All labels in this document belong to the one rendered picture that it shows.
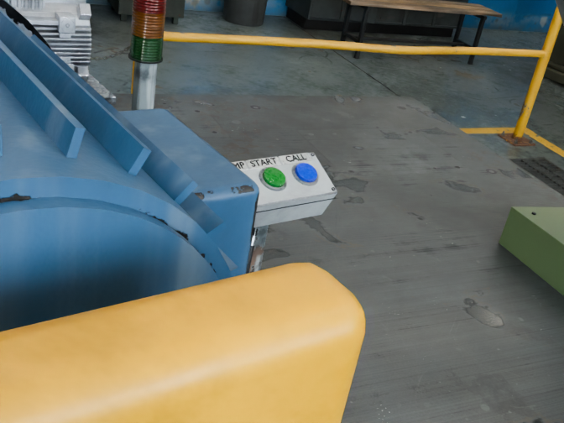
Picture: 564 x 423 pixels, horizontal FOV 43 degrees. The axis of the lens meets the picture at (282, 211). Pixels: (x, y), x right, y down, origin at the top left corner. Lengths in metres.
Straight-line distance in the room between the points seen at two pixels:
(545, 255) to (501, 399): 0.40
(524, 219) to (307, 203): 0.62
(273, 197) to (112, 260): 0.66
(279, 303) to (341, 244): 1.16
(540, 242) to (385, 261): 0.29
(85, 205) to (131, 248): 0.02
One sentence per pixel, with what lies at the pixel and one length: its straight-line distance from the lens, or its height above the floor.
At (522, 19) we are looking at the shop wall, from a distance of 8.16.
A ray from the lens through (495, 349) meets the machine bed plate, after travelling 1.17.
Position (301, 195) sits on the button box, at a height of 1.05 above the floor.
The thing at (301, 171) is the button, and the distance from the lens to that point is 0.91.
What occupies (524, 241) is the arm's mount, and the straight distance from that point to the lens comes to 1.43.
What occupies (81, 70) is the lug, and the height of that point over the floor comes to 0.96.
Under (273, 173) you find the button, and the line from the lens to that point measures 0.88.
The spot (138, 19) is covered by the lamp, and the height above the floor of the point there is 1.11.
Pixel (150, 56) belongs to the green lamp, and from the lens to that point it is 1.36.
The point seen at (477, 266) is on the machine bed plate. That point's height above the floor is 0.80.
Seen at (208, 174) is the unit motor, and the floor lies 1.31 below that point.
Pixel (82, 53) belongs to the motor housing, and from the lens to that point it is 1.47.
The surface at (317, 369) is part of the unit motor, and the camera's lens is 0.17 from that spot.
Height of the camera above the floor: 1.44
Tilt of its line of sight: 28 degrees down
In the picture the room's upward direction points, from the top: 11 degrees clockwise
